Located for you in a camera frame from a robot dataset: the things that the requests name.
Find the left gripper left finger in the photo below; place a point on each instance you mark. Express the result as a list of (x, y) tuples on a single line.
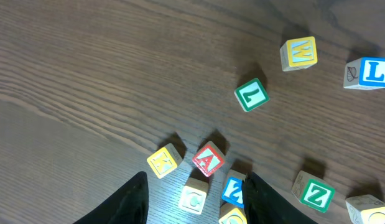
[(129, 204)]

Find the green L block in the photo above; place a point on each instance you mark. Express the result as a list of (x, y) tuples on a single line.
[(251, 95)]

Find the yellow block far left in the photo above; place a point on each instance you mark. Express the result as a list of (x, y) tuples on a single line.
[(165, 160)]

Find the blue L block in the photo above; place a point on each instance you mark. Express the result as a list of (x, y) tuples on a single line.
[(366, 73)]

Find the red A block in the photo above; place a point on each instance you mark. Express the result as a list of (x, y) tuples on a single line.
[(209, 159)]

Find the yellow block bottom left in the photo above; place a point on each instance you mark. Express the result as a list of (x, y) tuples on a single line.
[(231, 214)]

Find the blue 2 block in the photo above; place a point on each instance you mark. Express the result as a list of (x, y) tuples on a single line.
[(232, 188)]

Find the yellow block centre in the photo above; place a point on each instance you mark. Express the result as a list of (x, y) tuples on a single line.
[(366, 209)]

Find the plain yellow block top left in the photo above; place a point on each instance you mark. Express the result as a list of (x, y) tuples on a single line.
[(297, 54)]

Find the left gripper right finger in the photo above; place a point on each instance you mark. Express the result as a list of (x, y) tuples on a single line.
[(264, 205)]

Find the yellow C block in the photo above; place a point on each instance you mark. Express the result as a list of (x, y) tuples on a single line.
[(193, 196)]

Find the green Z block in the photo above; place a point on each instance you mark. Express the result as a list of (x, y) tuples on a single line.
[(313, 191)]

